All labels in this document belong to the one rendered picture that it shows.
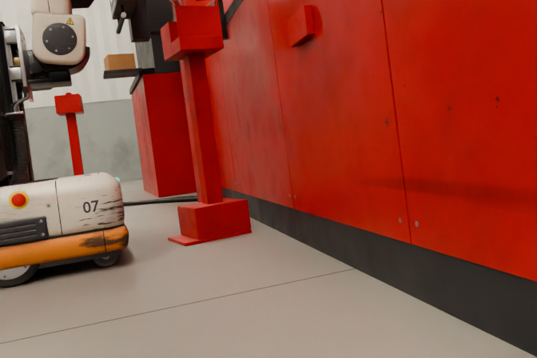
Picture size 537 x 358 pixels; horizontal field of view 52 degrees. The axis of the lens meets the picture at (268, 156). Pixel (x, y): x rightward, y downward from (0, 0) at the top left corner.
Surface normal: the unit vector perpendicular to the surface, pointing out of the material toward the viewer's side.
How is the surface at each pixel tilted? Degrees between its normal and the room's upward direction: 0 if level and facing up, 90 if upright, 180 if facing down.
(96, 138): 90
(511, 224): 90
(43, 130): 90
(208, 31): 90
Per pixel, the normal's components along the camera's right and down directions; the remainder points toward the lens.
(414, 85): -0.96, 0.13
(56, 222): 0.30, -0.01
